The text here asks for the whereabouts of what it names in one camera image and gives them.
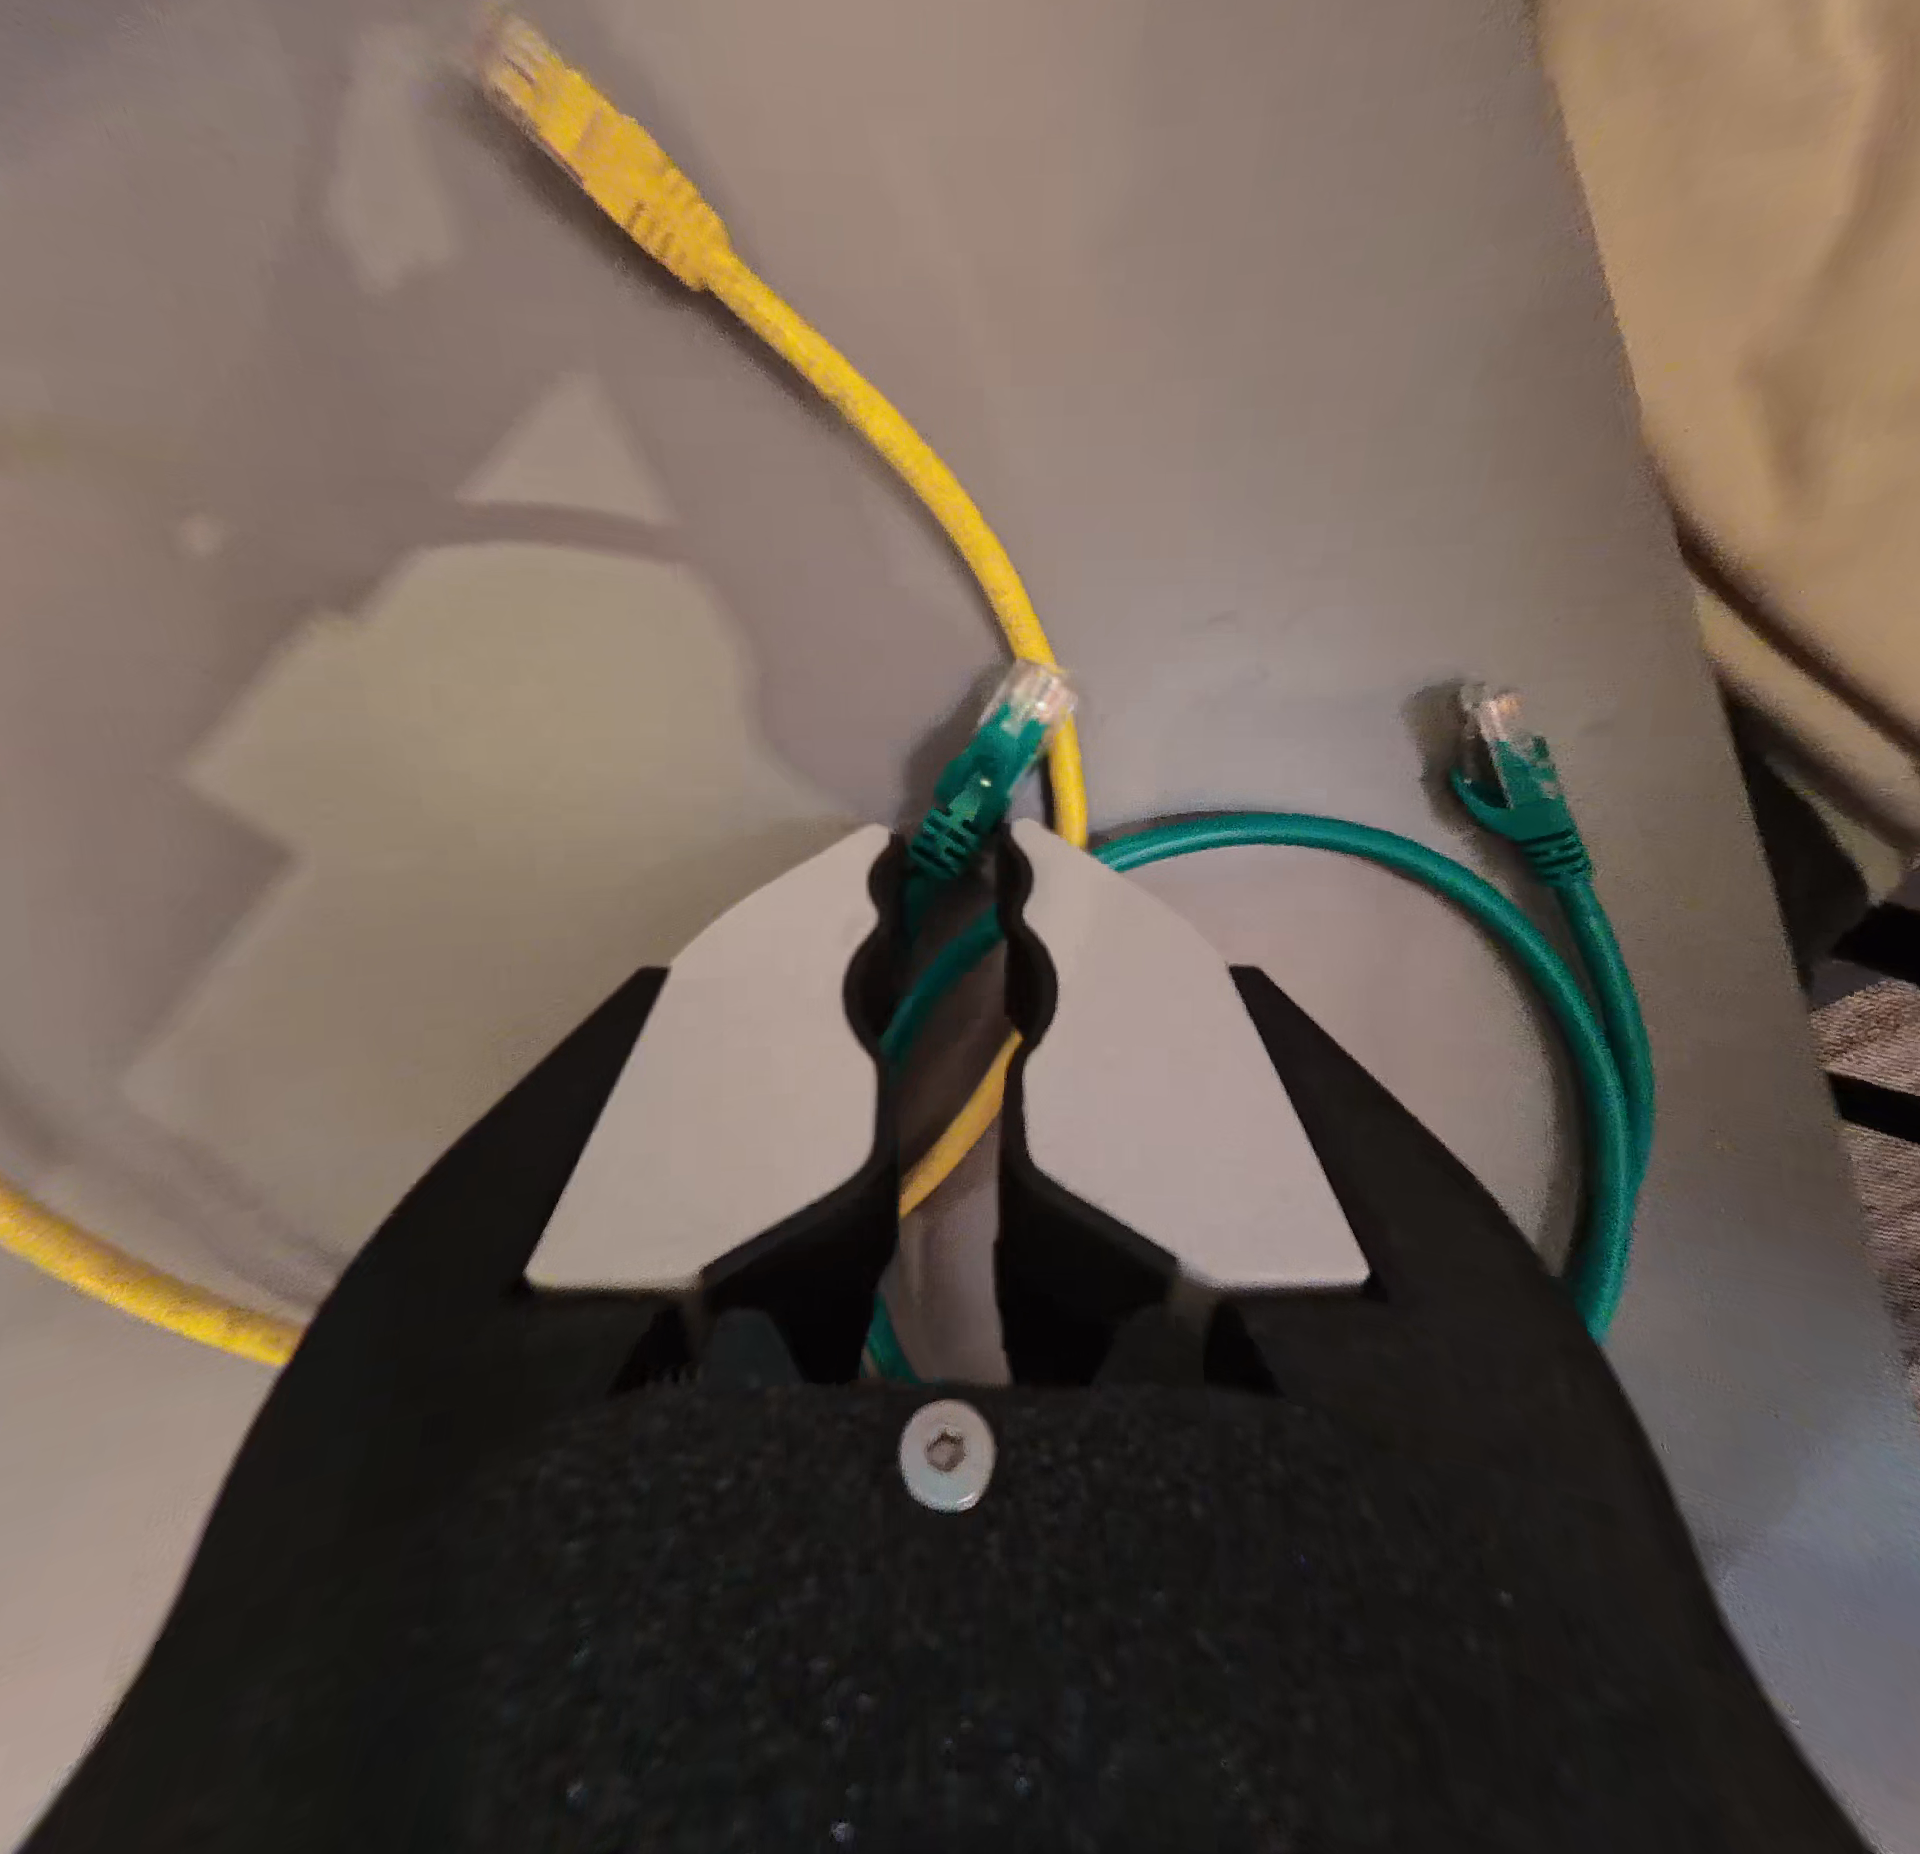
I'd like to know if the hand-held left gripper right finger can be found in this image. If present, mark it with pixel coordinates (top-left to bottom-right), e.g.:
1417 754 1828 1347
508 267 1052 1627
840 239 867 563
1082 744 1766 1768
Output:
991 816 1372 1385

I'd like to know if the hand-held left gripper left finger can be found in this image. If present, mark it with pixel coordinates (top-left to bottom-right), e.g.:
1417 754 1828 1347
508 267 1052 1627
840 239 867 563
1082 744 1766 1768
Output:
522 821 917 1385

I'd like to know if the green ethernet cable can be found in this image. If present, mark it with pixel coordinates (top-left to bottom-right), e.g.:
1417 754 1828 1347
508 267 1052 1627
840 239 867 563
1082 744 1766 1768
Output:
862 659 1660 1383

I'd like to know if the yellow ethernet cable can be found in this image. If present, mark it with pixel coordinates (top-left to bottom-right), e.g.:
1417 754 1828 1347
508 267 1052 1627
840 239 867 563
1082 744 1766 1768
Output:
0 0 1087 1369

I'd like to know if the person's cream sweater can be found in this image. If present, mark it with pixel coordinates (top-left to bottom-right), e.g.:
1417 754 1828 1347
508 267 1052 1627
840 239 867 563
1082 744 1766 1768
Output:
1513 0 1920 836

